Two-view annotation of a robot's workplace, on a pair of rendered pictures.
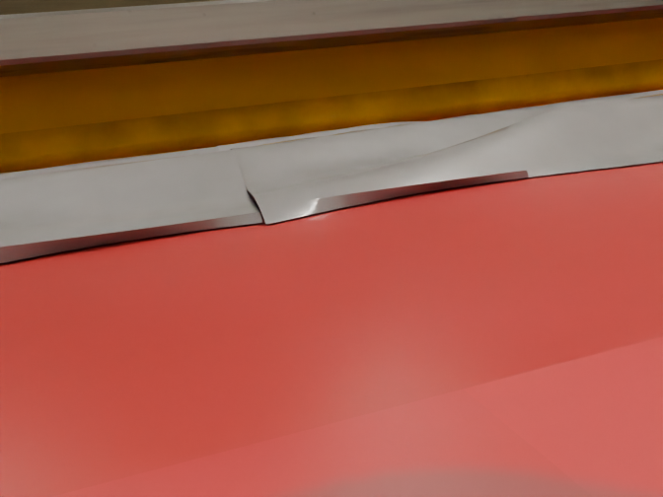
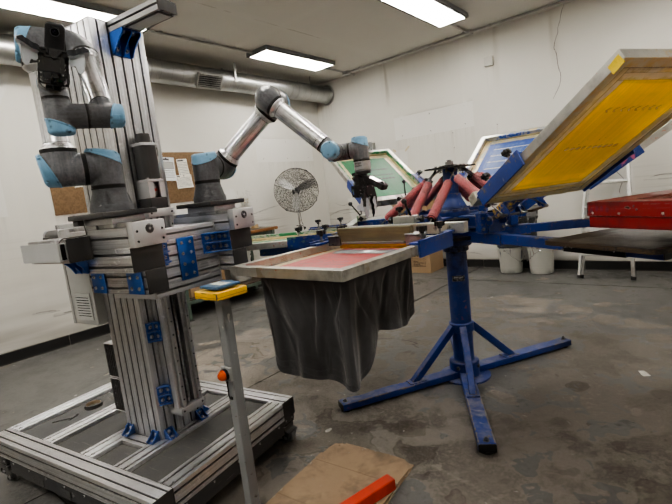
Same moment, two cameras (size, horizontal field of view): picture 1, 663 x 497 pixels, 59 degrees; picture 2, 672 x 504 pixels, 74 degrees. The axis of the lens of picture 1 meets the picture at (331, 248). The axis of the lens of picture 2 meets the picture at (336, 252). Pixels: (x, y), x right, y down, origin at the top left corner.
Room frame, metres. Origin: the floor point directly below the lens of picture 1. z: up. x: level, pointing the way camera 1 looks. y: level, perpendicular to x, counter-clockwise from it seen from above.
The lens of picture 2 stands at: (-1.12, -1.53, 1.24)
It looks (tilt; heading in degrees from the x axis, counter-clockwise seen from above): 8 degrees down; 55
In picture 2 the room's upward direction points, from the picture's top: 6 degrees counter-clockwise
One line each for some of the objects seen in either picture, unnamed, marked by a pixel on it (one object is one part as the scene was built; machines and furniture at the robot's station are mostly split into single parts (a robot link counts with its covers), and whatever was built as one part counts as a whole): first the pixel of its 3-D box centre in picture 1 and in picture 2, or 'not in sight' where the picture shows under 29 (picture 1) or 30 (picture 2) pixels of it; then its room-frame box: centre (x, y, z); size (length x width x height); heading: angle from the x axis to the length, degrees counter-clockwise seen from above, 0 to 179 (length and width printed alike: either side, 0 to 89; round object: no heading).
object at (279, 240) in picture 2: not in sight; (307, 224); (0.35, 0.90, 1.05); 1.08 x 0.61 x 0.23; 135
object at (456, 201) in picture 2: not in sight; (457, 270); (0.99, 0.26, 0.67); 0.39 x 0.39 x 1.35
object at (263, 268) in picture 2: not in sight; (346, 254); (-0.03, -0.02, 0.97); 0.79 x 0.58 x 0.04; 15
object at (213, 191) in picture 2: not in sight; (208, 191); (-0.39, 0.53, 1.31); 0.15 x 0.15 x 0.10
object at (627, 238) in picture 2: not in sight; (540, 240); (0.81, -0.39, 0.91); 1.34 x 0.40 x 0.08; 75
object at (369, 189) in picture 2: not in sight; (363, 184); (0.17, 0.07, 1.26); 0.09 x 0.08 x 0.12; 106
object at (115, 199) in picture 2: not in sight; (110, 198); (-0.84, 0.32, 1.31); 0.15 x 0.15 x 0.10
